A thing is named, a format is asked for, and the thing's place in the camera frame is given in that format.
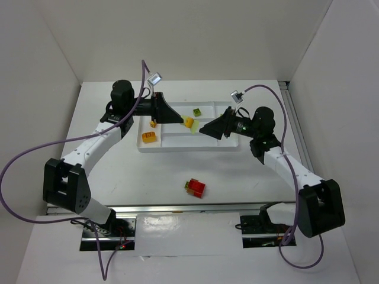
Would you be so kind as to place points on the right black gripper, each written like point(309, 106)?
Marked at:
point(227, 123)

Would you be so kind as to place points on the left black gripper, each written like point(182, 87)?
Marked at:
point(158, 107)

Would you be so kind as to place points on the small yellow lego brick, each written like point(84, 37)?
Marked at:
point(153, 124)

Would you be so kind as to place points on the dark green lego brick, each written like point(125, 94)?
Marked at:
point(197, 112)

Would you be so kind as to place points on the yellow oval lego piece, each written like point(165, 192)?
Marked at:
point(149, 137)

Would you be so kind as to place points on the red and green lego stack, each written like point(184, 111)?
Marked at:
point(195, 188)

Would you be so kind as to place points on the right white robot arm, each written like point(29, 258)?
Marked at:
point(318, 207)

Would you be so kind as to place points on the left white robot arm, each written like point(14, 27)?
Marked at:
point(66, 180)

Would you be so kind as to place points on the white compartment tray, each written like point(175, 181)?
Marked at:
point(176, 137)

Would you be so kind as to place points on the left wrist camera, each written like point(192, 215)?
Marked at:
point(154, 79)

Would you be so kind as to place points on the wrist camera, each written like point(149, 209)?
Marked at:
point(237, 96)
point(154, 79)

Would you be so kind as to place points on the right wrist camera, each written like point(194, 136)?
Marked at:
point(237, 96)

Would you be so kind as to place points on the aluminium rail right side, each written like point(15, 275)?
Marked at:
point(295, 125)

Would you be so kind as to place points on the aluminium rail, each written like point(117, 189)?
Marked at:
point(165, 209)
point(295, 125)

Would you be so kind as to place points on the aluminium rail front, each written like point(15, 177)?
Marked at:
point(165, 209)

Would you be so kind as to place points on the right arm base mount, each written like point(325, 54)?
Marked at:
point(258, 231)

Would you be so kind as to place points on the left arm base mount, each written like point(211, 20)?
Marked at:
point(122, 236)

